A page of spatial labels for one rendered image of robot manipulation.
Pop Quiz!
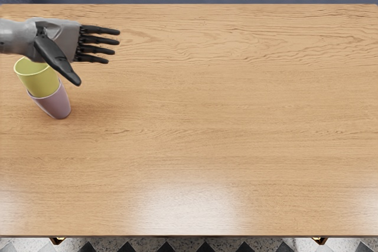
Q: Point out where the yellow-green cup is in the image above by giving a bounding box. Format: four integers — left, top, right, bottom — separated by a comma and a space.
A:
13, 56, 61, 99

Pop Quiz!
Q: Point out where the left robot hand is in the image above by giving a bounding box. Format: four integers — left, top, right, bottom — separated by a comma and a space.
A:
0, 17, 121, 87

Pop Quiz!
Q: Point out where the pink cup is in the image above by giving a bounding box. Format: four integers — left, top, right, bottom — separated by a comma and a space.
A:
26, 78, 72, 120

